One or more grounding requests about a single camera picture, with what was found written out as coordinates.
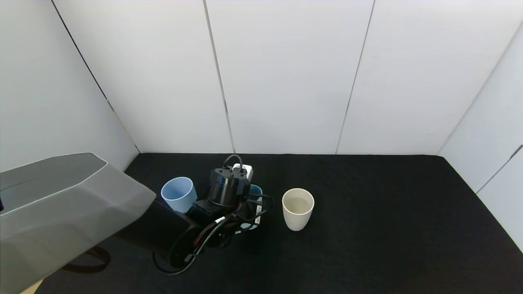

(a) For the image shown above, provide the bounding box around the teal plastic cup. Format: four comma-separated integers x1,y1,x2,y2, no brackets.
240,184,264,230

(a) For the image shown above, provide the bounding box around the cream plastic cup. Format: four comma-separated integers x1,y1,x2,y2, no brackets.
282,188,315,232

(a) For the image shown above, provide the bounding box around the light blue plastic cup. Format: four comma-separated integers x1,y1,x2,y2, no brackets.
161,176,198,214

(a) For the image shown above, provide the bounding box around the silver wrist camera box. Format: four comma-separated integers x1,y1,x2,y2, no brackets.
231,163,254,181

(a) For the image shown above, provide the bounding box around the thin black camera cable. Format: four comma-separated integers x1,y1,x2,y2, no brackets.
152,154,274,275

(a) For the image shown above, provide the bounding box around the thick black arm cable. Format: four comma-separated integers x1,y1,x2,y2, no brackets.
61,246,112,274

